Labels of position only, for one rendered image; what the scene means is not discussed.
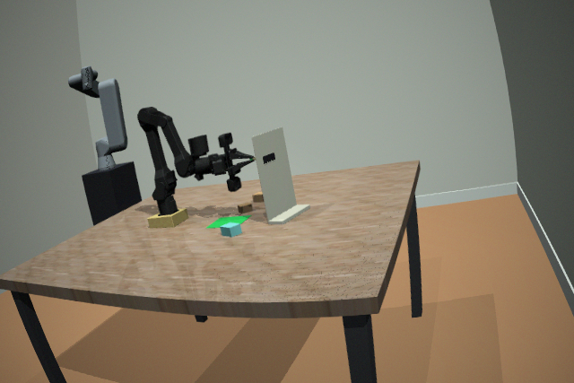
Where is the small light blue cube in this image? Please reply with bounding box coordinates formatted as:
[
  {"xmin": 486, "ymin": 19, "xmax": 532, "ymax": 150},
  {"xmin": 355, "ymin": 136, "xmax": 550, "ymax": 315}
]
[{"xmin": 220, "ymin": 222, "xmax": 242, "ymax": 238}]

